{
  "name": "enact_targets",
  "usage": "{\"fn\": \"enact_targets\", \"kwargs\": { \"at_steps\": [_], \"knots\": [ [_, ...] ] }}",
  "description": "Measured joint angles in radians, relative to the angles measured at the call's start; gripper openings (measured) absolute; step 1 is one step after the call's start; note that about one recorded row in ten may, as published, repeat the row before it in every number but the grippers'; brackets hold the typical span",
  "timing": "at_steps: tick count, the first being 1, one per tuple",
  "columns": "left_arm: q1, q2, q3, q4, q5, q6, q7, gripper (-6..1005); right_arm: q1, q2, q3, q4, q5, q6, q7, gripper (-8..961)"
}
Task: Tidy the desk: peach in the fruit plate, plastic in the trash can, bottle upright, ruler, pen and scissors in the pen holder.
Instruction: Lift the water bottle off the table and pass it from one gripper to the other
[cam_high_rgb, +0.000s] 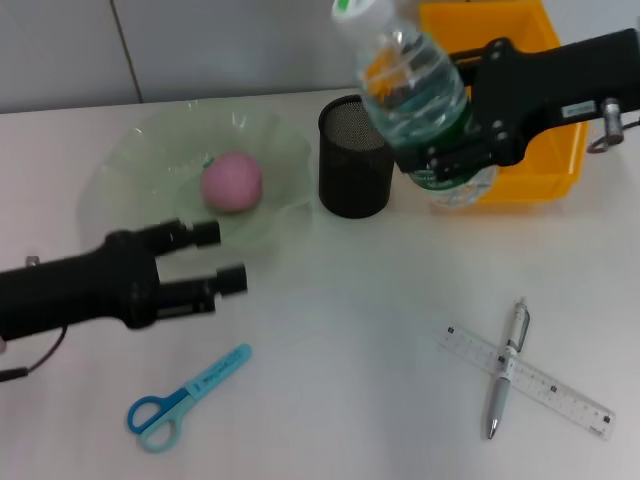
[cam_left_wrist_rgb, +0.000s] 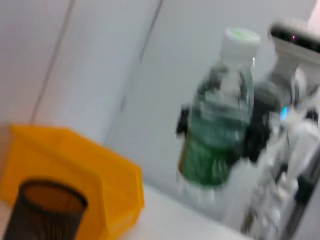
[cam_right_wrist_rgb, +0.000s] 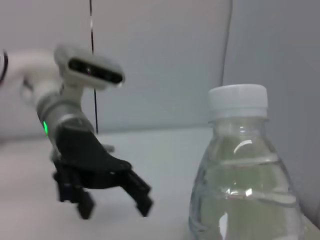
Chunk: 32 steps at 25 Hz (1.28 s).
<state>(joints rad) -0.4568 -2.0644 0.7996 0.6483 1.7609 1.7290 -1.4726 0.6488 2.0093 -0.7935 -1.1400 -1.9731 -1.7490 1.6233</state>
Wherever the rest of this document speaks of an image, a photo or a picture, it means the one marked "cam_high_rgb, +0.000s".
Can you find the yellow plastic bin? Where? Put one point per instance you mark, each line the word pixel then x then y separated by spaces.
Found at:
pixel 540 175

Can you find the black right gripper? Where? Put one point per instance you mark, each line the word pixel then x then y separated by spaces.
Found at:
pixel 550 85

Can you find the clear plastic ruler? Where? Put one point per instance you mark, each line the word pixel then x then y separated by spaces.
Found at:
pixel 567 397

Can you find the black mesh pen holder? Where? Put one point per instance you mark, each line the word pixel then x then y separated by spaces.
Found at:
pixel 350 180

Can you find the silver ballpoint pen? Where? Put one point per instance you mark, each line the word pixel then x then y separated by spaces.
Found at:
pixel 500 400

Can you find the clear water bottle green label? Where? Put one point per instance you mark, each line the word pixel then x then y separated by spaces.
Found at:
pixel 410 85

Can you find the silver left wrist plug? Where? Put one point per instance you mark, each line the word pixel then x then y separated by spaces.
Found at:
pixel 33 261

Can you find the pink peach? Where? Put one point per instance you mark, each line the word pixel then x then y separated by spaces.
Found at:
pixel 232 182

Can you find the blue scissors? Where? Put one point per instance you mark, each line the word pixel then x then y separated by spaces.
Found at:
pixel 195 387

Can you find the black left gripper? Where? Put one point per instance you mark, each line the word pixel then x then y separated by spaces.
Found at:
pixel 75 295

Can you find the green glass fruit plate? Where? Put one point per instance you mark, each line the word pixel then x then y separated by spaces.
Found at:
pixel 150 150

